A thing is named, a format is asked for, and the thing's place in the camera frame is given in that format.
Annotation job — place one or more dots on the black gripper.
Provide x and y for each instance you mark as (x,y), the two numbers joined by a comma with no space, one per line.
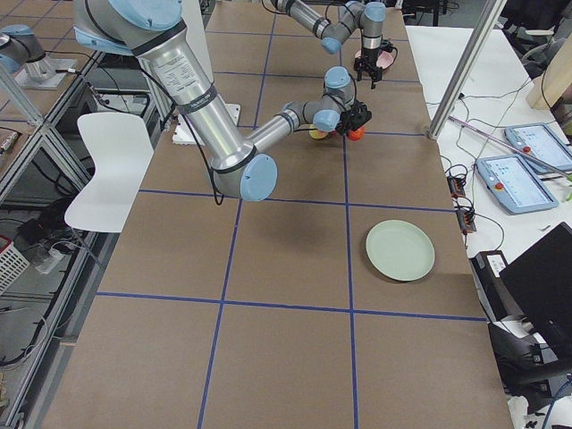
(369,61)
(352,120)

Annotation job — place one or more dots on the red orange toy pomegranate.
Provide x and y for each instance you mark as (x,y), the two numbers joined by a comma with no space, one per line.
(357,134)

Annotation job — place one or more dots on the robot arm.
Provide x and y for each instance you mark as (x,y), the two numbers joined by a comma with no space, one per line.
(155,33)
(366,18)

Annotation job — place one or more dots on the pink plate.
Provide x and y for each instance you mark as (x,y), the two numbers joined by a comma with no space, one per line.
(384,60)

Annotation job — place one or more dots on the toy peach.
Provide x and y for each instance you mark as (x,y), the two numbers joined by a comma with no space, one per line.
(317,134)

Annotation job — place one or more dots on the light green plate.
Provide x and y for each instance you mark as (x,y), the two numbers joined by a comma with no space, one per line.
(400,250)

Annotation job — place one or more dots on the near blue teach pendant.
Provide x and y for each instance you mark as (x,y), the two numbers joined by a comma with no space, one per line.
(514,184)

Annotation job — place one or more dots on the blue teach pendant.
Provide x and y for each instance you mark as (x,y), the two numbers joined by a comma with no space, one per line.
(540,141)
(514,184)

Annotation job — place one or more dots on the far blue teach pendant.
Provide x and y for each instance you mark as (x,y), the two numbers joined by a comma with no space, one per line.
(540,141)

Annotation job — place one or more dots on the black power box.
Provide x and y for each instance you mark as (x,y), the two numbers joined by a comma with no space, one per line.
(493,295)

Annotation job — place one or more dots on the white plastic chair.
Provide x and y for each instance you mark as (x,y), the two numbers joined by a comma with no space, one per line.
(120,148)

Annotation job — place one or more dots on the black laptop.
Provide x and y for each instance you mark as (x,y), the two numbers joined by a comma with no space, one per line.
(539,281)

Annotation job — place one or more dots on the white basket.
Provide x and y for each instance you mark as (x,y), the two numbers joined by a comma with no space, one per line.
(13,264)

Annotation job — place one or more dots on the aluminium frame post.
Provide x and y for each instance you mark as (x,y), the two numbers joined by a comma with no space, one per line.
(485,23)

